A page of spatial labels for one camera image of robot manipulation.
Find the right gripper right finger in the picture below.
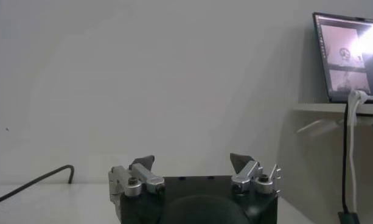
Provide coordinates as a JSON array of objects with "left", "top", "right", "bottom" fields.
[{"left": 229, "top": 153, "right": 282, "bottom": 195}]

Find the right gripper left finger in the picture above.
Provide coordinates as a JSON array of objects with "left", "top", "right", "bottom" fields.
[{"left": 108, "top": 155, "right": 166, "bottom": 198}]

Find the white side table with laptop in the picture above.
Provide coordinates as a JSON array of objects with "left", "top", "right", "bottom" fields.
[{"left": 291, "top": 102, "right": 373, "bottom": 138}]

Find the black power adapter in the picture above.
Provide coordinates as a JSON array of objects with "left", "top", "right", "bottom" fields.
[{"left": 337, "top": 211, "right": 361, "bottom": 224}]

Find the black cooker power cord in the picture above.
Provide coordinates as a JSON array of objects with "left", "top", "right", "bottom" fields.
[{"left": 0, "top": 164, "right": 75, "bottom": 207}]

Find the black laptop cable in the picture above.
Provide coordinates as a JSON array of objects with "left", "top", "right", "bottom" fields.
[{"left": 341, "top": 103, "right": 353, "bottom": 214}]

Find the white laptop cable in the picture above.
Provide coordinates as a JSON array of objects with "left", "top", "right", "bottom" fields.
[{"left": 346, "top": 89, "right": 373, "bottom": 214}]

